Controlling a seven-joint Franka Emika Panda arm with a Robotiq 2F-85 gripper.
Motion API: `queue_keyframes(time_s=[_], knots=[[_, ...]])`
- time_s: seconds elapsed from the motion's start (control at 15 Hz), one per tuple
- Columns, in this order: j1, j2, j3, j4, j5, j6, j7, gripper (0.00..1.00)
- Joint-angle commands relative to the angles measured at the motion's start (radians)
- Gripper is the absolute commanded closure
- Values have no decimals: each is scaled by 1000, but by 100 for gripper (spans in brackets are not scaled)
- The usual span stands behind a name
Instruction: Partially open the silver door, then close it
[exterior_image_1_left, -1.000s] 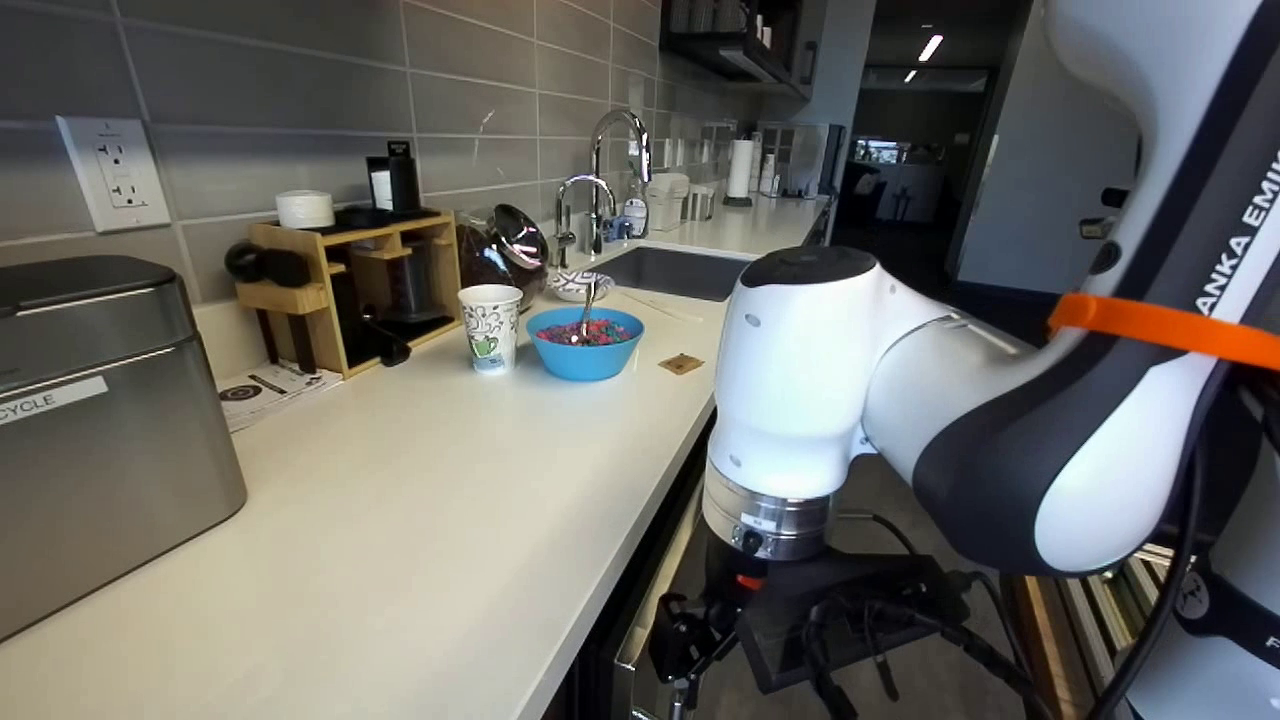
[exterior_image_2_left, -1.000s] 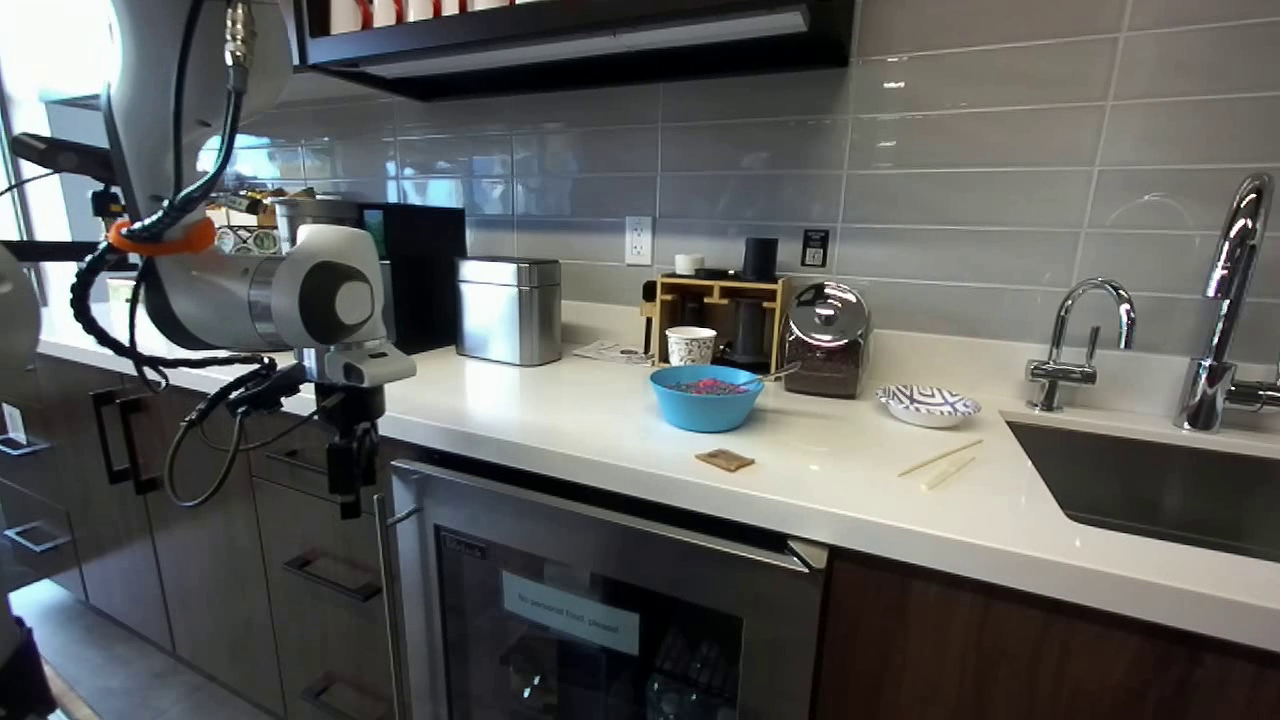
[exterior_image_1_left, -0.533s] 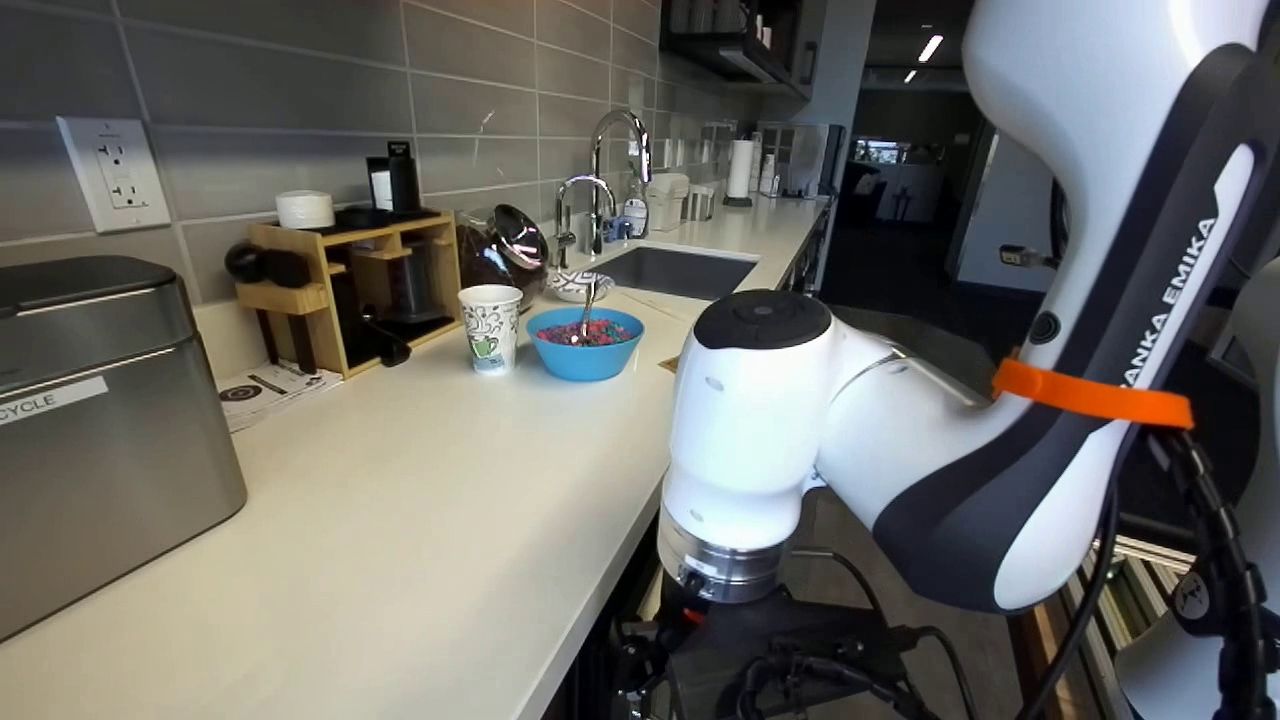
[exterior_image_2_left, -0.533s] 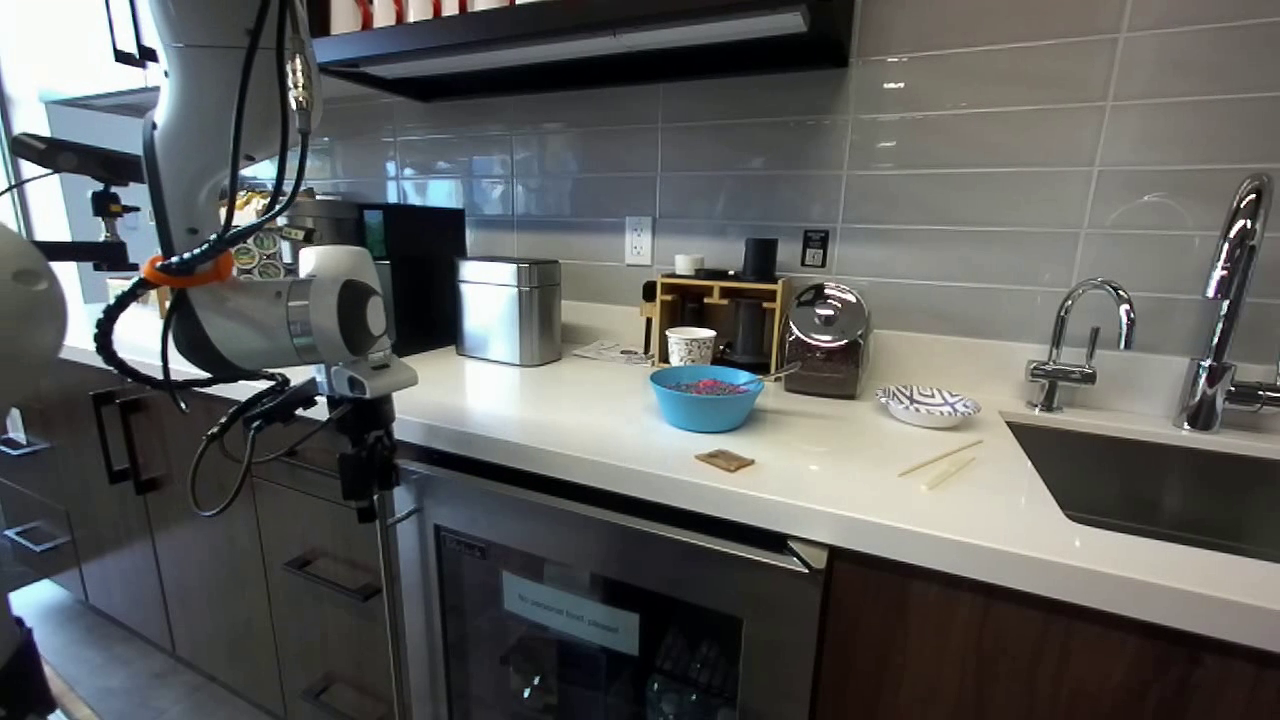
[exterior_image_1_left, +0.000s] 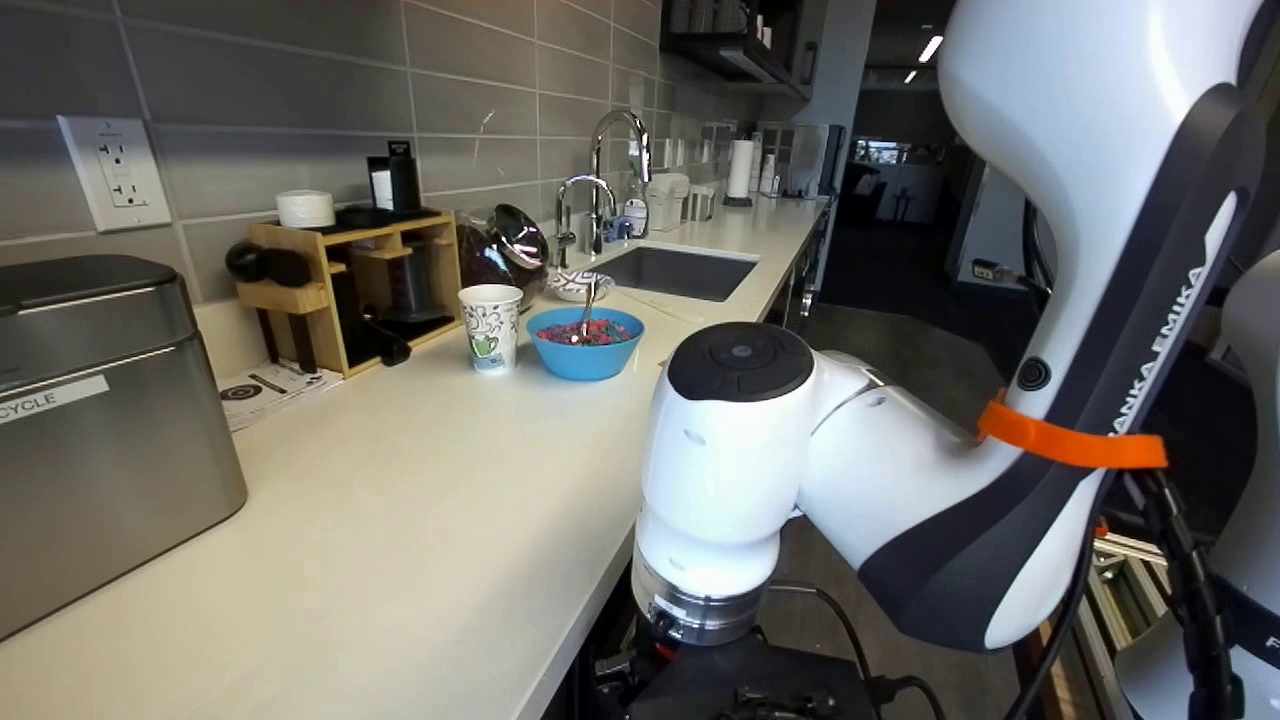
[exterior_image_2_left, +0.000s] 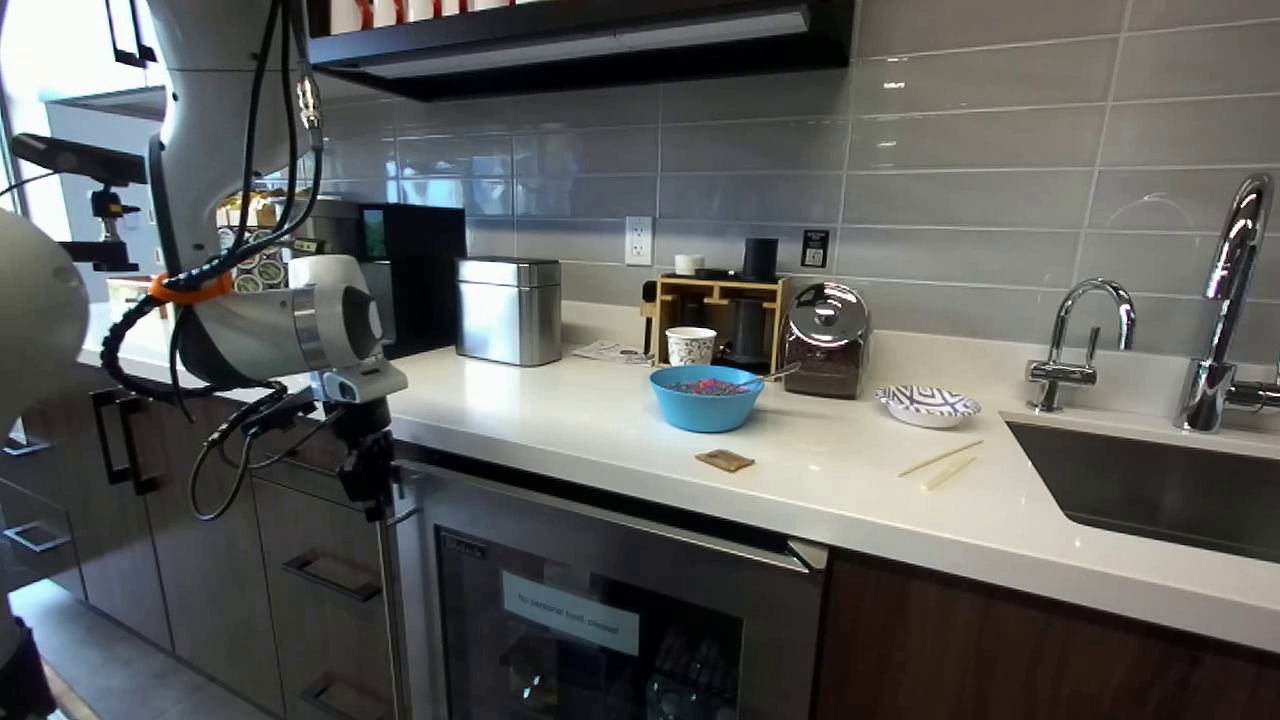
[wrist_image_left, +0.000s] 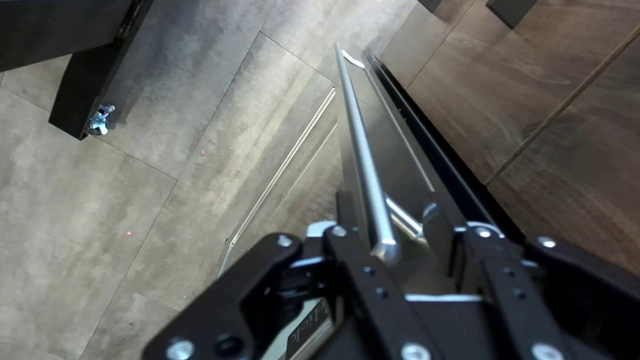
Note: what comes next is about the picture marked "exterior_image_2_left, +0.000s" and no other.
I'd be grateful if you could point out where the beverage fridge body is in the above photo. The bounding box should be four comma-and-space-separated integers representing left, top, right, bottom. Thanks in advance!
397, 443, 832, 552

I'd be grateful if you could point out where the black upper cabinet handle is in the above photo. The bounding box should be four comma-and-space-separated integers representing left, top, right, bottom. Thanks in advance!
98, 0, 161, 73

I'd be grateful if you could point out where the dark brown wooden cabinet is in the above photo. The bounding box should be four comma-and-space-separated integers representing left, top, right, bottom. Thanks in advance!
813, 552, 1280, 720

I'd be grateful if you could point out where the orange cable strap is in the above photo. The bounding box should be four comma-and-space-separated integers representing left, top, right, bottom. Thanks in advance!
145, 269, 234, 312

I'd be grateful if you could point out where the grey cabinet door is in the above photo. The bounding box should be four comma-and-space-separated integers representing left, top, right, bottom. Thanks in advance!
53, 366, 282, 711

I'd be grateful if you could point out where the white wall outlet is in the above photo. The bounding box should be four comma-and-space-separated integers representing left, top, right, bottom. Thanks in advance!
621, 212, 656, 269

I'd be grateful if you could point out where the patterned small plate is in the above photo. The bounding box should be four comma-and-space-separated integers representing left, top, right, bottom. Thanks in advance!
875, 381, 985, 434

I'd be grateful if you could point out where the black drawer handle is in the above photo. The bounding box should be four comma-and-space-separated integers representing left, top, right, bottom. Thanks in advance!
301, 673, 392, 720
282, 548, 383, 604

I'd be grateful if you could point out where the silver metal canister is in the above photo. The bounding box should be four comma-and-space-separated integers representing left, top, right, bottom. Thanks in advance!
457, 255, 564, 374

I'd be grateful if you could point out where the wooden chopstick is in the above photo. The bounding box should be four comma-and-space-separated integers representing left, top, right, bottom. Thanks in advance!
920, 454, 985, 496
896, 438, 986, 479

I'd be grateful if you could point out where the black wall shelf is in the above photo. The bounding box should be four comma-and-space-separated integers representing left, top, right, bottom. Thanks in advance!
301, 0, 856, 104

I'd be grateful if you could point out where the pink packets pile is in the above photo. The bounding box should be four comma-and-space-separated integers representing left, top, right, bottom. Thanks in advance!
675, 374, 742, 401

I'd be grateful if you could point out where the gold patterned container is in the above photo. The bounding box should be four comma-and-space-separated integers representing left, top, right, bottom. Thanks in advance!
211, 192, 296, 296

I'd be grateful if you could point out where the black cylindrical container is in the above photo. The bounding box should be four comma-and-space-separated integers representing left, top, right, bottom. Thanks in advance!
739, 238, 783, 285

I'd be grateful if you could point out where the tall chrome faucet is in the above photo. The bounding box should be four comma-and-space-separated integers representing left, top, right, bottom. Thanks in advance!
1174, 173, 1280, 438

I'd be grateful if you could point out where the black coffee machine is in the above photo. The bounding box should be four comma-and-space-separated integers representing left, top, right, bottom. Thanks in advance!
313, 200, 471, 360

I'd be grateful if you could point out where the white paper cup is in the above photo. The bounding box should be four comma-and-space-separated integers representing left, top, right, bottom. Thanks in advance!
665, 324, 720, 374

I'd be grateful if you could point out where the small chrome faucet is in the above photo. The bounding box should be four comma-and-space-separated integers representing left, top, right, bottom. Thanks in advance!
1020, 278, 1141, 416

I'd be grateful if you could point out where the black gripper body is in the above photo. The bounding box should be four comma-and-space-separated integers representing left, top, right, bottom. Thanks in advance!
324, 391, 399, 500

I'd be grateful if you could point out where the steel sink basin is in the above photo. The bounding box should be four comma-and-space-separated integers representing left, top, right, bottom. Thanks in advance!
1005, 416, 1280, 569

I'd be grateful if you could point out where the black vertical cabinet handle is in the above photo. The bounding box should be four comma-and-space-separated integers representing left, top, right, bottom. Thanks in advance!
89, 386, 161, 500

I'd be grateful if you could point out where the wooden countertop organizer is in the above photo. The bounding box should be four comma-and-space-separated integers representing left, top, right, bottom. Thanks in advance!
639, 271, 793, 375

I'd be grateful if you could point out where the blue bowl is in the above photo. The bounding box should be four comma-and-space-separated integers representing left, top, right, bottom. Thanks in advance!
646, 366, 768, 438

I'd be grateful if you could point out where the glass jar with metal lid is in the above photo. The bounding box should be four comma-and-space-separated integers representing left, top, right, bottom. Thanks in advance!
781, 281, 875, 403

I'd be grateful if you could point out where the brown paper packet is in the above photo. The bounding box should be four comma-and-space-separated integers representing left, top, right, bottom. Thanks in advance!
691, 447, 758, 479

